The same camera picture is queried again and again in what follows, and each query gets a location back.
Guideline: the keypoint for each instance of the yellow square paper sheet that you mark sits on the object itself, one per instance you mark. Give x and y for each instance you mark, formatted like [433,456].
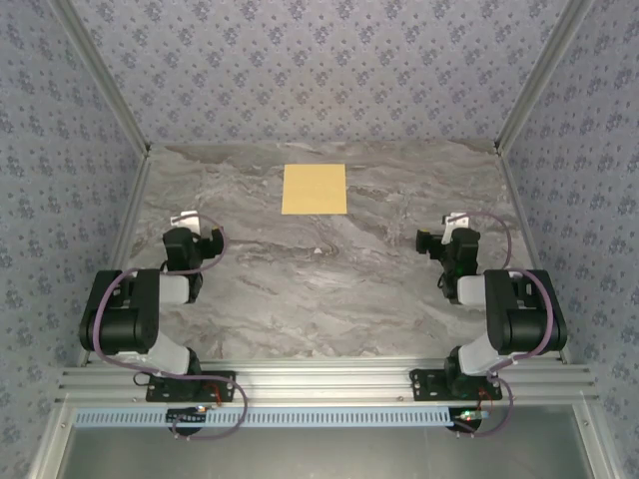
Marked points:
[313,189]

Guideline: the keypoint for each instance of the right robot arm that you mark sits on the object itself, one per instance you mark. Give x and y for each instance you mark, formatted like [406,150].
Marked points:
[524,324]

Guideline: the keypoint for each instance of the black adapter board with LED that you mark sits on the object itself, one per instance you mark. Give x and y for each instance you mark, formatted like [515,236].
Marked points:
[187,415]
[466,415]

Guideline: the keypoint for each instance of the grey metal panel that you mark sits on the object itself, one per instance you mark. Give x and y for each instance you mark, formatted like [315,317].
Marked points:
[319,454]

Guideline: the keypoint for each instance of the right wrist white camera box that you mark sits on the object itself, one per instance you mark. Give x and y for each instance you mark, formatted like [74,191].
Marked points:
[455,222]

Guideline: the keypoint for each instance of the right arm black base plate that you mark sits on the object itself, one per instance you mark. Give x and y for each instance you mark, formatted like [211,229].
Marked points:
[424,384]

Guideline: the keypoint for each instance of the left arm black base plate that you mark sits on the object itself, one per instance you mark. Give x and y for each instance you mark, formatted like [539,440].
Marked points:
[224,386]

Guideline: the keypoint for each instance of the aluminium mounting rail beam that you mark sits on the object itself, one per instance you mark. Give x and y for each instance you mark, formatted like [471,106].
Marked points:
[324,379]

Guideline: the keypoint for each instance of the aluminium frame post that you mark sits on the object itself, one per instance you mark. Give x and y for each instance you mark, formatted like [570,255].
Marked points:
[539,75]
[106,75]

